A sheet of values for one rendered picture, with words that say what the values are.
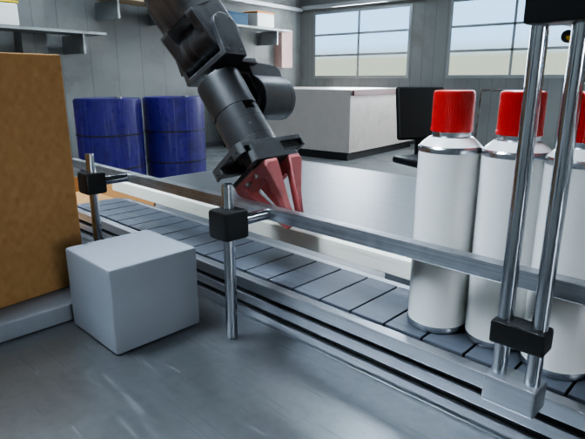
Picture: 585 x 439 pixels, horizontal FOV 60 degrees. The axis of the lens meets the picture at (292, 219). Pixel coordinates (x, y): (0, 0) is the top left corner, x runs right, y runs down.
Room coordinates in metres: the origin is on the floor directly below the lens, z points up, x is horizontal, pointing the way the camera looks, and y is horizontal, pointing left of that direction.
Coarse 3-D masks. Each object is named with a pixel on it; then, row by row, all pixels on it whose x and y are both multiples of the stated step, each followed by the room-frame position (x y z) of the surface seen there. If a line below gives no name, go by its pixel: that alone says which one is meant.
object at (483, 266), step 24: (96, 168) 0.81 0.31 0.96; (168, 192) 0.66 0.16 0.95; (192, 192) 0.62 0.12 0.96; (216, 192) 0.60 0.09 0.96; (288, 216) 0.51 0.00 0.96; (312, 216) 0.49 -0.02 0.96; (360, 240) 0.44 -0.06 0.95; (384, 240) 0.42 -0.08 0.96; (408, 240) 0.41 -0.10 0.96; (456, 264) 0.38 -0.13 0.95; (480, 264) 0.36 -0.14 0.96; (528, 288) 0.34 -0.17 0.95; (576, 288) 0.32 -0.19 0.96
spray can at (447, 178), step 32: (448, 96) 0.41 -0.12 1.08; (448, 128) 0.41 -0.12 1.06; (448, 160) 0.40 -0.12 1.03; (480, 160) 0.41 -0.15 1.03; (416, 192) 0.43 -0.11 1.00; (448, 192) 0.40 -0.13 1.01; (416, 224) 0.42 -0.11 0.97; (448, 224) 0.40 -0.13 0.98; (416, 288) 0.42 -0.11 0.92; (448, 288) 0.40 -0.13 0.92; (416, 320) 0.41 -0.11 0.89; (448, 320) 0.40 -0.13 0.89
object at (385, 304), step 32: (128, 224) 0.75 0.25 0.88; (160, 224) 0.75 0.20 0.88; (192, 224) 0.75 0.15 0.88; (256, 256) 0.60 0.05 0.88; (288, 256) 0.60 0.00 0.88; (288, 288) 0.51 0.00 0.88; (320, 288) 0.50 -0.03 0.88; (352, 288) 0.50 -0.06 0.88; (384, 288) 0.50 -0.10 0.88; (384, 320) 0.43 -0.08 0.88; (480, 352) 0.37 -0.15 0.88; (512, 352) 0.37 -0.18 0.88; (576, 384) 0.33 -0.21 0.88
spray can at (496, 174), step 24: (504, 96) 0.39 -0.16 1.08; (504, 120) 0.39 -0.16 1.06; (504, 144) 0.39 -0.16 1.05; (504, 168) 0.38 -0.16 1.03; (480, 192) 0.40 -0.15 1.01; (504, 192) 0.38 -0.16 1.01; (480, 216) 0.39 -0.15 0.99; (504, 216) 0.38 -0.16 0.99; (528, 216) 0.37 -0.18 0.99; (480, 240) 0.39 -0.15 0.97; (504, 240) 0.37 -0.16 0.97; (528, 240) 0.37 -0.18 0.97; (528, 264) 0.37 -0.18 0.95; (480, 288) 0.38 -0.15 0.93; (480, 312) 0.38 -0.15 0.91; (480, 336) 0.38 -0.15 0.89
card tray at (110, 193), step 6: (108, 186) 1.15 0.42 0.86; (78, 192) 1.18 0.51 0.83; (108, 192) 1.15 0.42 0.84; (114, 192) 1.13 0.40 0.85; (120, 192) 1.11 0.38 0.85; (78, 198) 1.13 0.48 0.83; (84, 198) 1.13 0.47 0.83; (102, 198) 1.13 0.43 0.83; (108, 198) 1.13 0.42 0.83; (132, 198) 1.07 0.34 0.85; (138, 198) 1.05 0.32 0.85; (150, 204) 1.02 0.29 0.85
